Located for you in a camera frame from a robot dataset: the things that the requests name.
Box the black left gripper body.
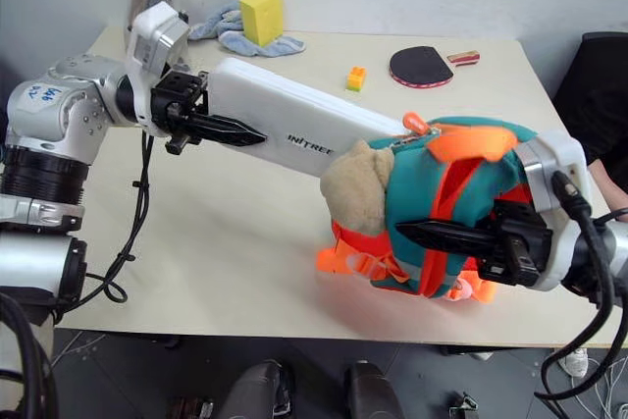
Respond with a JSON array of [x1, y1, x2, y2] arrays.
[[149, 70, 211, 155]]

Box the dark rounded shape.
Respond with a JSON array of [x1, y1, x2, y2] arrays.
[[214, 358, 296, 419], [342, 361, 409, 419]]

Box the orange and teal backpack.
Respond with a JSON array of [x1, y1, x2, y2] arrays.
[[313, 112, 540, 305]]

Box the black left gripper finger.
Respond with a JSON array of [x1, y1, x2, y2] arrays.
[[187, 113, 269, 148]]

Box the person's black clothed torso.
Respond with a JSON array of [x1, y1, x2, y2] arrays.
[[550, 30, 628, 181]]

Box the white sneaker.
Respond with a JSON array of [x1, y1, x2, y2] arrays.
[[557, 346, 591, 380]]

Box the thick black cable bundle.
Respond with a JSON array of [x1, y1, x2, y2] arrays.
[[0, 290, 58, 419]]

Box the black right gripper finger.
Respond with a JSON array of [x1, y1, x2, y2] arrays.
[[394, 219, 497, 258]]

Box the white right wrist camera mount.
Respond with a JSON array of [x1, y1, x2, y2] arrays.
[[513, 129, 594, 293]]

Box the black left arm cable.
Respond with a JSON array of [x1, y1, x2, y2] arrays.
[[63, 129, 154, 310]]

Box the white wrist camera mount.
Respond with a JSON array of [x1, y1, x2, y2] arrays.
[[125, 1, 192, 138], [513, 129, 594, 293]]

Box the black table tennis paddle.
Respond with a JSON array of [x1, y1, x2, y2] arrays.
[[388, 45, 482, 91]]

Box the white floor cables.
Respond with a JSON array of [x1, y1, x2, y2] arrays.
[[587, 352, 628, 419]]

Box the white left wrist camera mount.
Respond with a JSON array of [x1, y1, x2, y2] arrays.
[[125, 1, 192, 138]]

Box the long white plastic box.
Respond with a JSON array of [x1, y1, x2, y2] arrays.
[[203, 56, 414, 181]]

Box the light blue towel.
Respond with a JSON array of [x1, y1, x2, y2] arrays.
[[187, 1, 308, 59]]

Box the yellow orange green toy brick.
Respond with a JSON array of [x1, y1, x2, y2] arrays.
[[344, 66, 369, 94]]

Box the yellow sponge block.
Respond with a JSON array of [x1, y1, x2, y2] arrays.
[[238, 0, 286, 48]]

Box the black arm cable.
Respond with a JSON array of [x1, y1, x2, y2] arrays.
[[533, 170, 628, 403], [63, 129, 154, 310]]

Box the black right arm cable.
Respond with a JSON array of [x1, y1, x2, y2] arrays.
[[533, 170, 628, 403]]

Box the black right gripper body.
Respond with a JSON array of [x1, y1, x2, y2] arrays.
[[477, 199, 554, 288]]

